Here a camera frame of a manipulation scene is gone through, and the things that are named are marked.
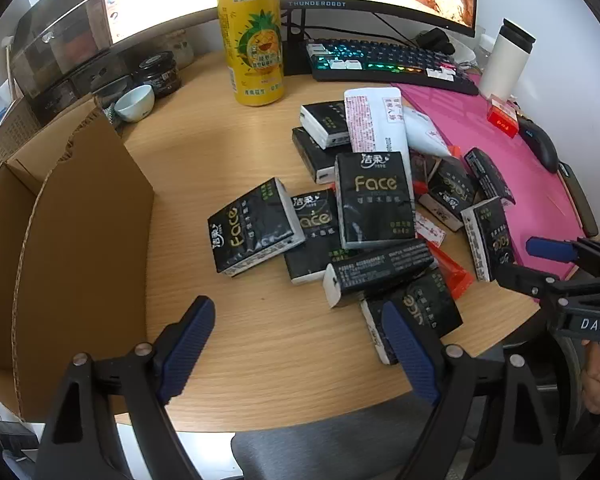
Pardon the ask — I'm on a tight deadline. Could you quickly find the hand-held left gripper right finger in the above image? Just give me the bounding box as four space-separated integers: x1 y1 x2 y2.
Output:
381 301 568 480

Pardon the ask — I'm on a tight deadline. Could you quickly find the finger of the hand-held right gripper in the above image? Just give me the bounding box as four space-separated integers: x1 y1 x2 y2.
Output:
525 236 600 281
495 260 573 303

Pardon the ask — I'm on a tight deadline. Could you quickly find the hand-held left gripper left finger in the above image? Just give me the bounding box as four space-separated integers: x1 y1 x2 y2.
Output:
32 296 216 480

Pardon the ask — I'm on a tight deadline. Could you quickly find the brown cardboard box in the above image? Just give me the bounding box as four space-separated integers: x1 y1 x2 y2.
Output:
0 97 156 423

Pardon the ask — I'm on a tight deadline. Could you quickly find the pile of black tissue packs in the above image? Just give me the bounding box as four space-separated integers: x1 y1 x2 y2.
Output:
207 101 517 366

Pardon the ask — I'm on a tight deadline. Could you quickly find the wooden desktop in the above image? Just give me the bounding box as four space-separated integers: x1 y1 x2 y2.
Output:
92 50 581 433

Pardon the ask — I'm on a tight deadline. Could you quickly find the person's right hand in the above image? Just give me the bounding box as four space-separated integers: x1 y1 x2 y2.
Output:
581 339 600 415

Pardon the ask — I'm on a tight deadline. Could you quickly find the dark wrist rest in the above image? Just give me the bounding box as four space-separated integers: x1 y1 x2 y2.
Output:
557 162 600 238

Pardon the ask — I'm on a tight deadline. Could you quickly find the black computer mouse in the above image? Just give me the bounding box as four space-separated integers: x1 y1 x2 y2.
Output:
517 117 561 173

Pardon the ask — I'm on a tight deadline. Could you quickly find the white red stick sachet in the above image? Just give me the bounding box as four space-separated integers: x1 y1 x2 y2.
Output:
414 210 446 246

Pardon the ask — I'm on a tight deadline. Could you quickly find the small red box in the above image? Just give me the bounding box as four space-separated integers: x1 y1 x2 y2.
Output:
486 99 521 138

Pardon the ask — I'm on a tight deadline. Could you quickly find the pink desk mat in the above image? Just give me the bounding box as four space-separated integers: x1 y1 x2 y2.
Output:
390 72 593 301

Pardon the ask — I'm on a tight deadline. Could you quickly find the white tissue pack red print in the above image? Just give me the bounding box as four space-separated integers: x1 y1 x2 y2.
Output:
343 87 408 156
405 107 458 158

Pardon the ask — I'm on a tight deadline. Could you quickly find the white tumbler black lid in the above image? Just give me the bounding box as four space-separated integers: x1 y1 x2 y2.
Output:
478 17 537 101

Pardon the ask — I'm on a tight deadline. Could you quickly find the black backlit keyboard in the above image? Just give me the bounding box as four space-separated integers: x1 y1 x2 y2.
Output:
305 37 481 97

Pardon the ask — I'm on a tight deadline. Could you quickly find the black glass jar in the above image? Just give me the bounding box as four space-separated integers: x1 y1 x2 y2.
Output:
132 52 182 97

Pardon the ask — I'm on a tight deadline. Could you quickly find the yellow pineapple drink can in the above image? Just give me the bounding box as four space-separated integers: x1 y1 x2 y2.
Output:
216 0 286 107

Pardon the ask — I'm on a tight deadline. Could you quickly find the clear storage drawer unit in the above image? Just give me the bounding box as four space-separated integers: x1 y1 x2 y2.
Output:
7 0 131 111

